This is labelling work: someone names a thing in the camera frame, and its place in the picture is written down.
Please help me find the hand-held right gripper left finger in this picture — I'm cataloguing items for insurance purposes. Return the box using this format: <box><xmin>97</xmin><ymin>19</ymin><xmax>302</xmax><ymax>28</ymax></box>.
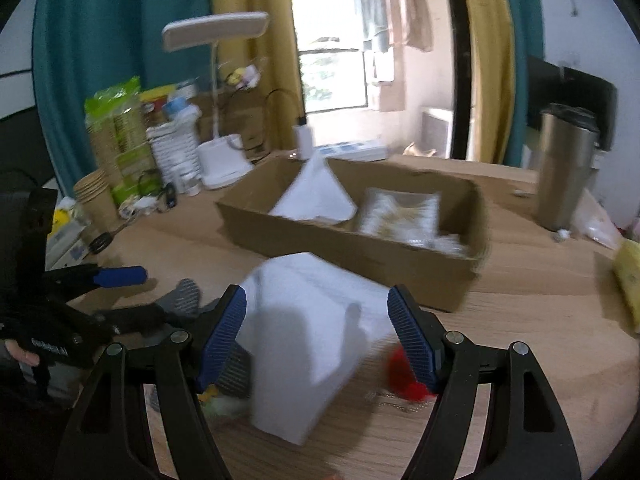
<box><xmin>55</xmin><ymin>284</ymin><xmax>249</xmax><ymax>480</ymax></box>

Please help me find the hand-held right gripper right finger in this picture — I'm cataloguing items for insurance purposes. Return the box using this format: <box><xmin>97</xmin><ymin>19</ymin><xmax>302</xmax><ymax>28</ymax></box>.
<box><xmin>386</xmin><ymin>284</ymin><xmax>583</xmax><ymax>480</ymax></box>

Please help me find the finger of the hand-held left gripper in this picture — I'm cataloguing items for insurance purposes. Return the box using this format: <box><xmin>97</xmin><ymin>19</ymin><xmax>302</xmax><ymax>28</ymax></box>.
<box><xmin>42</xmin><ymin>262</ymin><xmax>149</xmax><ymax>295</ymax></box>
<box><xmin>60</xmin><ymin>304</ymin><xmax>171</xmax><ymax>336</ymax></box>

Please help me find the thick white towel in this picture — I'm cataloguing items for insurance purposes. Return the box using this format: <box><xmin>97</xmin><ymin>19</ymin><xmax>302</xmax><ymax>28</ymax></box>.
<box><xmin>235</xmin><ymin>251</ymin><xmax>401</xmax><ymax>446</ymax></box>

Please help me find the brown cardboard box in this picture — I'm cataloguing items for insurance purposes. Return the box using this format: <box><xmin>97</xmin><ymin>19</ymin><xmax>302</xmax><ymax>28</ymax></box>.
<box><xmin>215</xmin><ymin>155</ymin><xmax>493</xmax><ymax>313</ymax></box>

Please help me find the clear plastic bag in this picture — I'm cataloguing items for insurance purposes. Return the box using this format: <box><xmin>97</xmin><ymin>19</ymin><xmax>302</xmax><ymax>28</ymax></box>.
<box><xmin>356</xmin><ymin>187</ymin><xmax>473</xmax><ymax>256</ymax></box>

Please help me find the thin white cloth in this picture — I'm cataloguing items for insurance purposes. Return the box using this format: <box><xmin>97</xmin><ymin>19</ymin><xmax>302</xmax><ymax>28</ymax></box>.
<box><xmin>269</xmin><ymin>152</ymin><xmax>358</xmax><ymax>223</ymax></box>

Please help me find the person's left hand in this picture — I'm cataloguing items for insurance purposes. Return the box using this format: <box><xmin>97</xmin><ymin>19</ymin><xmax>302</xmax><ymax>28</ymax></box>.
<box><xmin>0</xmin><ymin>340</ymin><xmax>42</xmax><ymax>368</ymax></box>

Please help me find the red and white plush toy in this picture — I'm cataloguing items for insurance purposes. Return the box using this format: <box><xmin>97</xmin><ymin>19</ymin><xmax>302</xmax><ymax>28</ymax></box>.
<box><xmin>385</xmin><ymin>342</ymin><xmax>441</xmax><ymax>402</ymax></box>

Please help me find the white paper box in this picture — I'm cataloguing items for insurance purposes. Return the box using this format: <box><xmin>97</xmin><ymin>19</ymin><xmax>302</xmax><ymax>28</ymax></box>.
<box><xmin>45</xmin><ymin>220</ymin><xmax>93</xmax><ymax>271</ymax></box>

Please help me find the small yellow green pad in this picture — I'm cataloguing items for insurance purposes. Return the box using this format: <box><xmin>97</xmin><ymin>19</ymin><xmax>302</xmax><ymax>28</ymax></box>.
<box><xmin>200</xmin><ymin>385</ymin><xmax>251</xmax><ymax>418</ymax></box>

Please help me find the stack of brown paper cups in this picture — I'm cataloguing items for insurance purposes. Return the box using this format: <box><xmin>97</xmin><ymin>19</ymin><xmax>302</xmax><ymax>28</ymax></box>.
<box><xmin>72</xmin><ymin>169</ymin><xmax>121</xmax><ymax>233</ymax></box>

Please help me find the white pill bottle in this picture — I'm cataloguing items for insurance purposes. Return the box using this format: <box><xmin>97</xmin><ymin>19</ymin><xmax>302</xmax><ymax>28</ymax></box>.
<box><xmin>177</xmin><ymin>170</ymin><xmax>203</xmax><ymax>196</ymax></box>

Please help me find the green paper cup package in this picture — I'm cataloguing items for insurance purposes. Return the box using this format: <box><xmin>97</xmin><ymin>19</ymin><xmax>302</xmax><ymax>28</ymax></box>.
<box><xmin>84</xmin><ymin>77</ymin><xmax>156</xmax><ymax>206</ymax></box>

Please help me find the white desk lamp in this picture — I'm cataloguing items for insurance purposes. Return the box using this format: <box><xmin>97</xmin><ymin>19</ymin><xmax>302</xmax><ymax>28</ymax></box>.
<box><xmin>161</xmin><ymin>11</ymin><xmax>271</xmax><ymax>191</ymax></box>

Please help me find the jar with yellow lid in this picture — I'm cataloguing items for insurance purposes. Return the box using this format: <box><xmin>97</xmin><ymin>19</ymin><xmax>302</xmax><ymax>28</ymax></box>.
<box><xmin>140</xmin><ymin>87</ymin><xmax>173</xmax><ymax>128</ymax></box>

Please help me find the brown paper bag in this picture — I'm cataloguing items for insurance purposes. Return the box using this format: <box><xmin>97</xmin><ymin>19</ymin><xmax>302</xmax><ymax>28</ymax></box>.
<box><xmin>192</xmin><ymin>92</ymin><xmax>281</xmax><ymax>153</ymax></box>

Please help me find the white blue power strip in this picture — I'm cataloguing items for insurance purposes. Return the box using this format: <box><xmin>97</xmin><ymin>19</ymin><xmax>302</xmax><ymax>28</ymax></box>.
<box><xmin>315</xmin><ymin>137</ymin><xmax>390</xmax><ymax>161</ymax></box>

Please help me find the white charger plug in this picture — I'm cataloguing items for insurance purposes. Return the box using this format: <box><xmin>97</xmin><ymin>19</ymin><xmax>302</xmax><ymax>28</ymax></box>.
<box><xmin>295</xmin><ymin>125</ymin><xmax>315</xmax><ymax>161</ymax></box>

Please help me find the white balcony appliance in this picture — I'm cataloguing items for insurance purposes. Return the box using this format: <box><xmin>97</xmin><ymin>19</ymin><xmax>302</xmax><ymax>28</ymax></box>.
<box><xmin>420</xmin><ymin>105</ymin><xmax>456</xmax><ymax>156</ymax></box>

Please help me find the white plastic wrapper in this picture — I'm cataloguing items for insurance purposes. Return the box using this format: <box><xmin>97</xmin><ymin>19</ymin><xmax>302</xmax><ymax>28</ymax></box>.
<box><xmin>572</xmin><ymin>190</ymin><xmax>623</xmax><ymax>251</ymax></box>

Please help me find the yellow tissue pack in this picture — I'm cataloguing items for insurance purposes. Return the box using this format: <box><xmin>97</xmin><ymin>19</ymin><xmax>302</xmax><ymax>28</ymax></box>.
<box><xmin>612</xmin><ymin>240</ymin><xmax>640</xmax><ymax>333</ymax></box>

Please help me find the steel tumbler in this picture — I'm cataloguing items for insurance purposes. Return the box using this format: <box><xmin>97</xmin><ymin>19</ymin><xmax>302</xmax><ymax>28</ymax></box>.
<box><xmin>532</xmin><ymin>102</ymin><xmax>601</xmax><ymax>233</ymax></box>

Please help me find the small yellow lamp toy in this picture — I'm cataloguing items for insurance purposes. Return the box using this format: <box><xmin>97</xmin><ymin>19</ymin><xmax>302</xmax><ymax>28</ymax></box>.
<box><xmin>222</xmin><ymin>62</ymin><xmax>263</xmax><ymax>88</ymax></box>

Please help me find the wide teal curtain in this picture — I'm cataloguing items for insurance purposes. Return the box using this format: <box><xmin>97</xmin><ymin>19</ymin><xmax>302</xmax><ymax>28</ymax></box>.
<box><xmin>32</xmin><ymin>0</ymin><xmax>221</xmax><ymax>196</ymax></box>

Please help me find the white hanging cloth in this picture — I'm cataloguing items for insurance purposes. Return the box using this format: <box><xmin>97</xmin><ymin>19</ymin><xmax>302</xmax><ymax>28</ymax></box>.
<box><xmin>364</xmin><ymin>50</ymin><xmax>407</xmax><ymax>112</ymax></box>

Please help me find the narrow yellow curtain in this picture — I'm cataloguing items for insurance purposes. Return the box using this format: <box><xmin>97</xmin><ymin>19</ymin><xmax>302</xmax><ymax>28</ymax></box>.
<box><xmin>452</xmin><ymin>0</ymin><xmax>516</xmax><ymax>166</ymax></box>

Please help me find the black computer monitor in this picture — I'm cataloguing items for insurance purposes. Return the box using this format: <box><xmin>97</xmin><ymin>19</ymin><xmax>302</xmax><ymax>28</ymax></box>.
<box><xmin>525</xmin><ymin>55</ymin><xmax>618</xmax><ymax>151</ymax></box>

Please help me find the beige hanging shirt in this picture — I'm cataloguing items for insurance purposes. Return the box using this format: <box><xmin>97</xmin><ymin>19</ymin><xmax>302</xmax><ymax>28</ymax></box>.
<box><xmin>375</xmin><ymin>0</ymin><xmax>435</xmax><ymax>53</ymax></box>

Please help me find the teal hanging shirt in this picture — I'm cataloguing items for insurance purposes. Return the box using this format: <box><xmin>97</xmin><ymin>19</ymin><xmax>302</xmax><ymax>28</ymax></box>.
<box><xmin>351</xmin><ymin>0</ymin><xmax>393</xmax><ymax>53</ymax></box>

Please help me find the narrow teal curtain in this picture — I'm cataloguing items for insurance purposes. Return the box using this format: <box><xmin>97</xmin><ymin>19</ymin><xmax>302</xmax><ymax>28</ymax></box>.
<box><xmin>497</xmin><ymin>0</ymin><xmax>546</xmax><ymax>91</ymax></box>

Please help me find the black charger cable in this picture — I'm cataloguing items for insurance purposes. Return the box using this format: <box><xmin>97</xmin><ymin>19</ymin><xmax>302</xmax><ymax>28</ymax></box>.
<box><xmin>250</xmin><ymin>89</ymin><xmax>308</xmax><ymax>161</ymax></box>

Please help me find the black door frame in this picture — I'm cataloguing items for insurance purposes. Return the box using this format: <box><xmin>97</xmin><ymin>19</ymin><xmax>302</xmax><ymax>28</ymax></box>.
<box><xmin>440</xmin><ymin>0</ymin><xmax>481</xmax><ymax>161</ymax></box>

